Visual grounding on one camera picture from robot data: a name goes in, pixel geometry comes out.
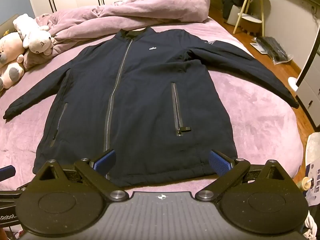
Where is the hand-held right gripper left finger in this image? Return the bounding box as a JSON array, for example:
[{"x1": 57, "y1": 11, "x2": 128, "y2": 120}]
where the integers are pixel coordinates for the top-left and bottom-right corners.
[{"x1": 32, "y1": 149, "x2": 129, "y2": 202}]

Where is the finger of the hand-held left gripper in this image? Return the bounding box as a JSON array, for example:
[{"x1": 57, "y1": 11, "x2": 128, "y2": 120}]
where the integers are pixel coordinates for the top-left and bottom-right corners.
[{"x1": 0, "y1": 165, "x2": 16, "y2": 178}]

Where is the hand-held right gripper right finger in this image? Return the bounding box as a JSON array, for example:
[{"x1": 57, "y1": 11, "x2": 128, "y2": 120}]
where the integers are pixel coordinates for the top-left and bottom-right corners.
[{"x1": 195, "y1": 149, "x2": 291, "y2": 202}]

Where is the dark navy zip jacket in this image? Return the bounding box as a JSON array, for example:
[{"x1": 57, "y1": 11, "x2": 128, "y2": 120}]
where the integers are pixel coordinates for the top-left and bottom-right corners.
[{"x1": 3, "y1": 26, "x2": 300, "y2": 188}]

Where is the black clothes pile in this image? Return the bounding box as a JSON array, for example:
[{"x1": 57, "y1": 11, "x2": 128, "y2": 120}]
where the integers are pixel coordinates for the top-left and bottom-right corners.
[{"x1": 221, "y1": 0, "x2": 248, "y2": 20}]

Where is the bed with purple sheet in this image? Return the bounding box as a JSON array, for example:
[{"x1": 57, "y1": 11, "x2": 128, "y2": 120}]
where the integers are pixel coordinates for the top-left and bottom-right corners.
[{"x1": 0, "y1": 17, "x2": 304, "y2": 194}]

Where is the printed paper bag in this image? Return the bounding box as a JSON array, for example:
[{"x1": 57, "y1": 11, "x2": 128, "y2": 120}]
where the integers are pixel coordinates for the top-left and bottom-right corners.
[{"x1": 303, "y1": 132, "x2": 320, "y2": 219}]

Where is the white round stand base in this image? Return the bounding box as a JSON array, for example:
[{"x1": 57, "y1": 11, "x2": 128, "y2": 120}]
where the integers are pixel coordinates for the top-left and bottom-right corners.
[{"x1": 287, "y1": 76, "x2": 301, "y2": 92}]

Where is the beige plush bear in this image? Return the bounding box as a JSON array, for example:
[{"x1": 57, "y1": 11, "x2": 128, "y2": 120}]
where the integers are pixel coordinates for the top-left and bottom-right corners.
[{"x1": 0, "y1": 31, "x2": 27, "y2": 90}]

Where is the white flat scale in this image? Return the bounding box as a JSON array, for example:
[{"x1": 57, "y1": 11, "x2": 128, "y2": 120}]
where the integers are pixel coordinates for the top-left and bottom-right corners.
[{"x1": 250, "y1": 42, "x2": 267, "y2": 55}]

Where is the white cabinet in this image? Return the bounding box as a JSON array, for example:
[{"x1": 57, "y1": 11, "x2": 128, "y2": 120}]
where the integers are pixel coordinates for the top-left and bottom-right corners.
[{"x1": 297, "y1": 17, "x2": 320, "y2": 129}]

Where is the black bag in plastic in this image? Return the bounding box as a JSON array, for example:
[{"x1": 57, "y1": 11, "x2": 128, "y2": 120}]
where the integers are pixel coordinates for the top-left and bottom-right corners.
[{"x1": 255, "y1": 36, "x2": 293, "y2": 63}]

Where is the round brown stool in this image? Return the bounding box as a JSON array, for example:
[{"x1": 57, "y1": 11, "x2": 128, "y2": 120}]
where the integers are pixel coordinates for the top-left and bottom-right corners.
[{"x1": 239, "y1": 15, "x2": 265, "y2": 36}]

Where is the white plush toy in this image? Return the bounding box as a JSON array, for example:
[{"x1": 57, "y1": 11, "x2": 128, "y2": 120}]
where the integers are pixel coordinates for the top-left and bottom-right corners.
[{"x1": 12, "y1": 14, "x2": 55, "y2": 56}]

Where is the pink fleece duvet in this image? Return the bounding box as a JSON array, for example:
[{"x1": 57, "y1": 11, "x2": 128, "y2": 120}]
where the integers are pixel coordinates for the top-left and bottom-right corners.
[{"x1": 24, "y1": 0, "x2": 211, "y2": 70}]

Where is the yellow-legged side table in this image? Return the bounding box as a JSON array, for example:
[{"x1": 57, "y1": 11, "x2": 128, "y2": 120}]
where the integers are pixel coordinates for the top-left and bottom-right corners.
[{"x1": 232, "y1": 0, "x2": 271, "y2": 37}]

